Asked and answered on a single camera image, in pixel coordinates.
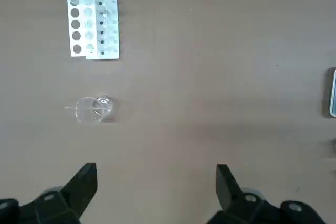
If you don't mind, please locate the white test tube rack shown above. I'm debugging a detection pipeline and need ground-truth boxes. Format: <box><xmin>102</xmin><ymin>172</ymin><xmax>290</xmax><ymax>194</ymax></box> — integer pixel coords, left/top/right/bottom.
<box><xmin>65</xmin><ymin>0</ymin><xmax>121</xmax><ymax>60</ymax></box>

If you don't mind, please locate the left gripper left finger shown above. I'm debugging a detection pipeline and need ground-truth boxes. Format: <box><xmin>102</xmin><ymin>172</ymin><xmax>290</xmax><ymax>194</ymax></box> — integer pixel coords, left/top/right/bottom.
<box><xmin>0</xmin><ymin>163</ymin><xmax>98</xmax><ymax>224</ymax></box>

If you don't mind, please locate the glass stirring rod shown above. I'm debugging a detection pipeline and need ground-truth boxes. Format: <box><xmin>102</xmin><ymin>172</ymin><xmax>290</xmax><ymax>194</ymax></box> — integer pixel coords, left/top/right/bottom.
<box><xmin>64</xmin><ymin>104</ymin><xmax>112</xmax><ymax>111</ymax></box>

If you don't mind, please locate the silver digital balance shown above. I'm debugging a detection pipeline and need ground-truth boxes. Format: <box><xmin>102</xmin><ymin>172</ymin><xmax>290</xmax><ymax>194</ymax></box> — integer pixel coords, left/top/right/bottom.
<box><xmin>328</xmin><ymin>68</ymin><xmax>336</xmax><ymax>118</ymax></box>

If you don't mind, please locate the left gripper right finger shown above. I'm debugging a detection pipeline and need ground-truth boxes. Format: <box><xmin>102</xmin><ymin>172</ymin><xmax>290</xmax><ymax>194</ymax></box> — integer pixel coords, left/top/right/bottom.
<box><xmin>207</xmin><ymin>164</ymin><xmax>328</xmax><ymax>224</ymax></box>

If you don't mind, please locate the large glass beaker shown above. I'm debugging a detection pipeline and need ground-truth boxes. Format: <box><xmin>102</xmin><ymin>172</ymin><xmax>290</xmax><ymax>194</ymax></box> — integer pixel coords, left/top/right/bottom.
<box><xmin>75</xmin><ymin>94</ymin><xmax>116</xmax><ymax>125</ymax></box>

